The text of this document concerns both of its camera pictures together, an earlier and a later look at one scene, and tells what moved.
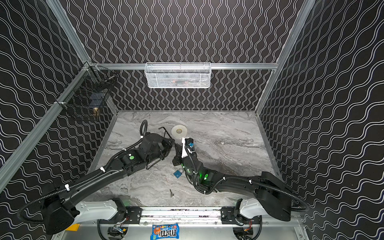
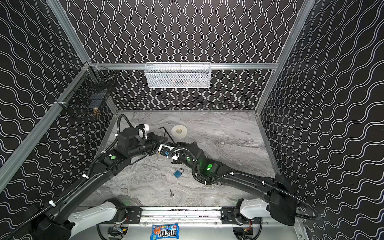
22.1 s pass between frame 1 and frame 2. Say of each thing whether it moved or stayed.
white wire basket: stayed
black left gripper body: moved
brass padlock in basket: stayed
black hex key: stayed
